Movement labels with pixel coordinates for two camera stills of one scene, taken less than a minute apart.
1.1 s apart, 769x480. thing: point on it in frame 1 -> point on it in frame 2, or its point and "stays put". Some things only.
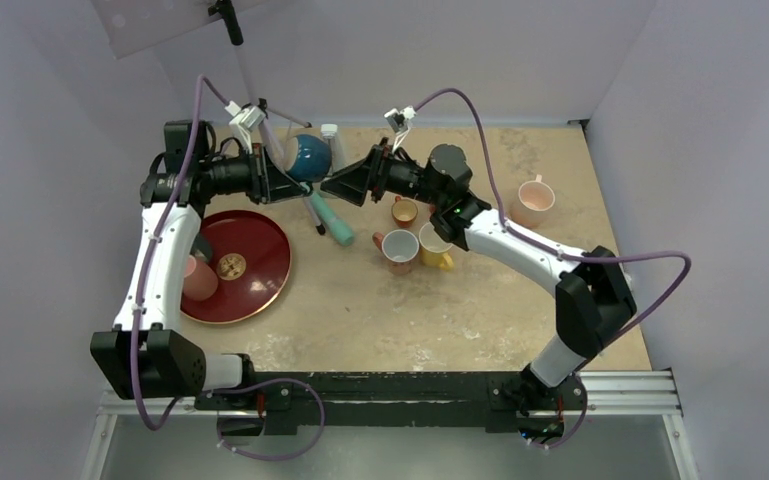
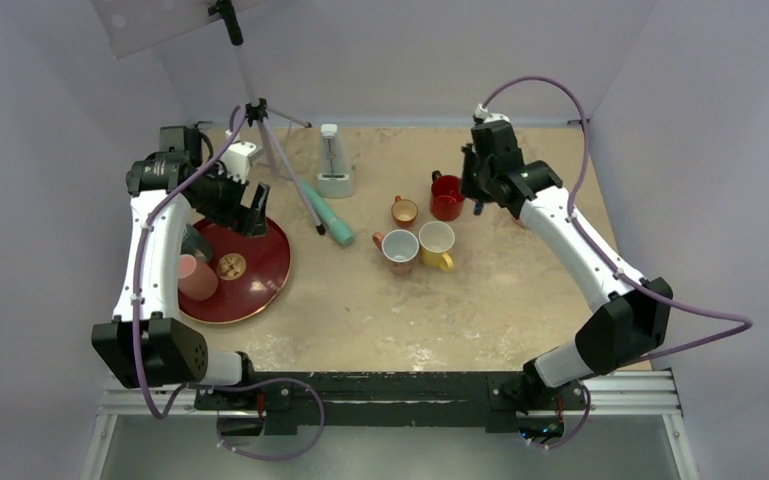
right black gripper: (371, 174) -> (468, 189)
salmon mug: (398, 248) stays put
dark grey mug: (201, 245) stays put
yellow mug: (434, 249) stays put
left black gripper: (265, 182) -> (252, 222)
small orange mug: (404, 212) stays put
